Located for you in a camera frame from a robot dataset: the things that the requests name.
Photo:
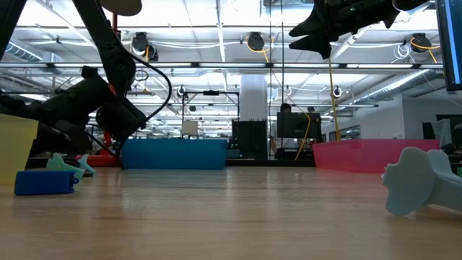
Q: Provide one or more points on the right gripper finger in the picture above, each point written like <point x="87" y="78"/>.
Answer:
<point x="314" y="47"/>
<point x="310" y="25"/>

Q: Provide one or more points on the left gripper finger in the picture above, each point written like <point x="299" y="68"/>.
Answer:
<point x="18" y="106"/>
<point x="61" y="139"/>

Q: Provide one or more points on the blue mini stapler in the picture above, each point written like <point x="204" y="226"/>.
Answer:
<point x="43" y="182"/>

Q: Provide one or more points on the blue plastic bin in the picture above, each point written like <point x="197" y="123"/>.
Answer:
<point x="173" y="153"/>

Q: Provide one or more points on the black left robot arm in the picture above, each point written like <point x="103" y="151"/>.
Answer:
<point x="108" y="43"/>

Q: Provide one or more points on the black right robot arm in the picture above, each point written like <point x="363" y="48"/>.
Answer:
<point x="411" y="3"/>

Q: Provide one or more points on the grey-blue staple remover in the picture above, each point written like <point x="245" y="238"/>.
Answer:
<point x="411" y="180"/>

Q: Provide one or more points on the yellow translucent plastic bin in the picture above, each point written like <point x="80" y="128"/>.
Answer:
<point x="14" y="151"/>

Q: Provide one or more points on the person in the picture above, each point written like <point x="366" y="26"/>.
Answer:
<point x="286" y="107"/>

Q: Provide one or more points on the black background monitor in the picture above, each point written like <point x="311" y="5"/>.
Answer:
<point x="297" y="124"/>

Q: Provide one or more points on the computer monitor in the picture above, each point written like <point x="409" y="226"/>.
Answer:
<point x="449" y="43"/>

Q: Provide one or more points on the black cabinet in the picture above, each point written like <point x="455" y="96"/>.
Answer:
<point x="249" y="139"/>

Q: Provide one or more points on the pink plastic bin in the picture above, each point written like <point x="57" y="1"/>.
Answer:
<point x="361" y="155"/>

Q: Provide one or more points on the white board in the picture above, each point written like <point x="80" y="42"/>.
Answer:
<point x="190" y="128"/>

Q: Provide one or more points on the black background rig frame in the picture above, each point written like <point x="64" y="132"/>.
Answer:
<point x="211" y="92"/>

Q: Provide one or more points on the black aluminium table frame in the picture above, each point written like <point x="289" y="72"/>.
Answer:
<point x="252" y="163"/>

